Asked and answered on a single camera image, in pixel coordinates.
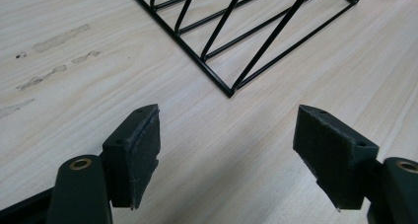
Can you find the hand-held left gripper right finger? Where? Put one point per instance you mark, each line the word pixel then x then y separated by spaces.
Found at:
pixel 332 155

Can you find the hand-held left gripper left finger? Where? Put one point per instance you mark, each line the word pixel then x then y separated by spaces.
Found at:
pixel 131 158

